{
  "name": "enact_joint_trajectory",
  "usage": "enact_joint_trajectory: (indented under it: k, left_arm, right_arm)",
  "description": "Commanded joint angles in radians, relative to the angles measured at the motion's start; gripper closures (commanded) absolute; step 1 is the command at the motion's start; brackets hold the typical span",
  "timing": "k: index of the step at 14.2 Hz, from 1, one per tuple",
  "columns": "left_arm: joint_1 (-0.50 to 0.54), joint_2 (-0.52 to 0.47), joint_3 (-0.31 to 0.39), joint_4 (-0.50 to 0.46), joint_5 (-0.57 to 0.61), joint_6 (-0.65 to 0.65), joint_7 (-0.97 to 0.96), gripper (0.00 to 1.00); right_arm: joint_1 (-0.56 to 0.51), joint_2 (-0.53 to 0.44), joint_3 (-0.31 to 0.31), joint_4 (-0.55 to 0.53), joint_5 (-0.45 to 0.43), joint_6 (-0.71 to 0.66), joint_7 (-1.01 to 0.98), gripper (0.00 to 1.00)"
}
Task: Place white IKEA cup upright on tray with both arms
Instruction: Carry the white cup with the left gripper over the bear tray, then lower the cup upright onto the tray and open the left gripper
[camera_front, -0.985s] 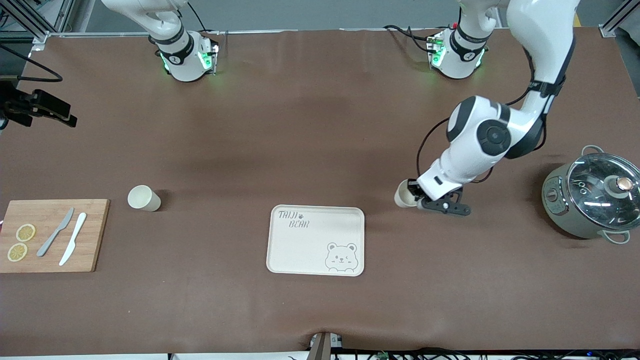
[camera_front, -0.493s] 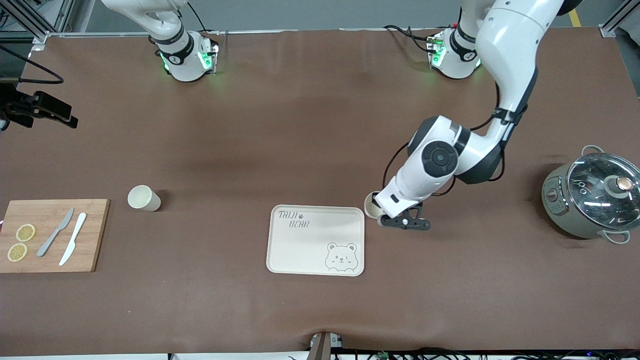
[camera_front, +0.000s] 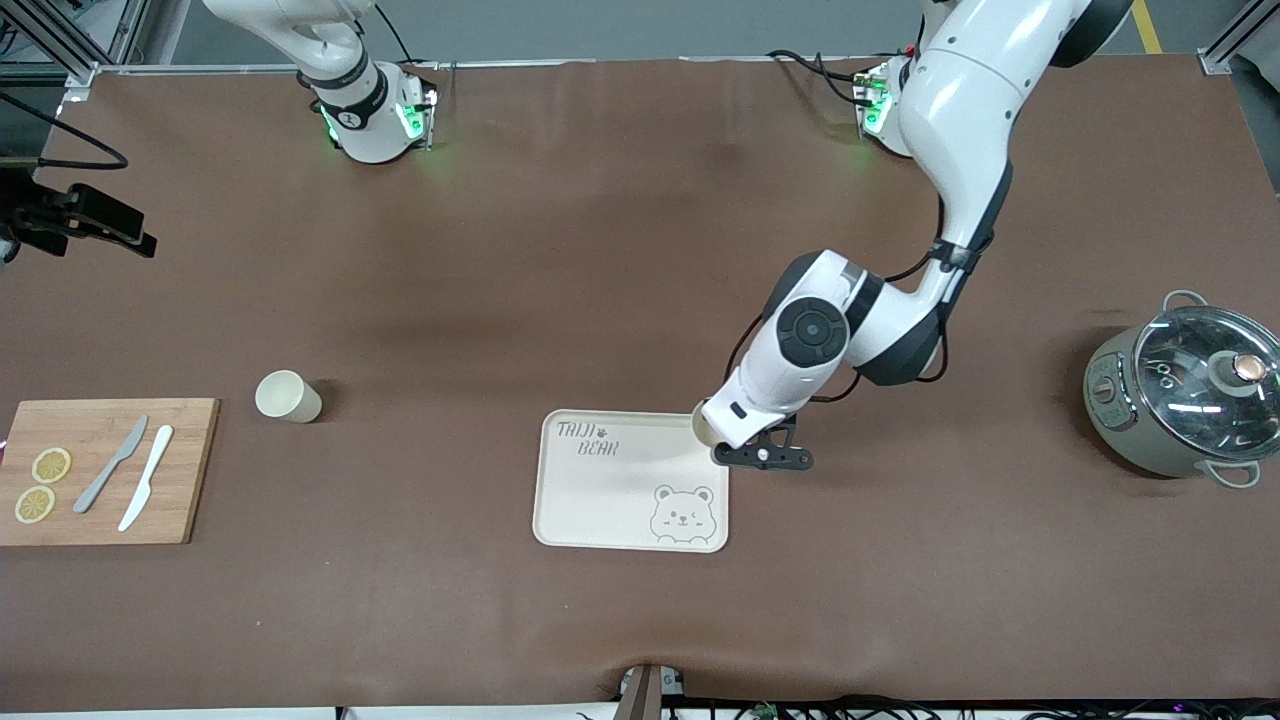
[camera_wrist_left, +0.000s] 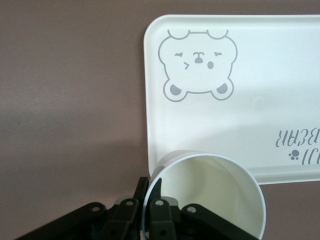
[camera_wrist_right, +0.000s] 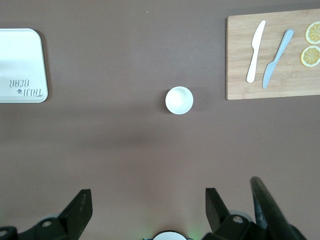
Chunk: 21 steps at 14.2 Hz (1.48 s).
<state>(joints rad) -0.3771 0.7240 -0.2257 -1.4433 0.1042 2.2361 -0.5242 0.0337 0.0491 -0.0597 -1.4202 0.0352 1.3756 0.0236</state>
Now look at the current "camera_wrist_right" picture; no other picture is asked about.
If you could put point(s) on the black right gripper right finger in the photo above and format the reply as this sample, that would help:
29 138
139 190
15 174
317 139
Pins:
220 220

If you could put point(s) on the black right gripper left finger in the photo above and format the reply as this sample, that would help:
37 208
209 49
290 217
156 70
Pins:
75 215

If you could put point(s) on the white IKEA cup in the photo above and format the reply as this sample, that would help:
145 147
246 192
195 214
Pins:
179 100

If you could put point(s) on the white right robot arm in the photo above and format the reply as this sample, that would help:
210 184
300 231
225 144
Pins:
169 236

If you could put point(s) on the cream tray with bear print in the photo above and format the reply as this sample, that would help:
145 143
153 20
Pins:
21 60

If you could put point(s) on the wooden cutting board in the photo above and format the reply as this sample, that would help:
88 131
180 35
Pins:
240 57

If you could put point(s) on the grey plastic knife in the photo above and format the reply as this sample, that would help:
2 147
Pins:
276 60

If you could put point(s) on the white plastic knife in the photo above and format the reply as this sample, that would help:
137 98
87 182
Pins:
255 50

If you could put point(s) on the yellow lemon slice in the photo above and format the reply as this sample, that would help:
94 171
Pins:
310 56
314 33

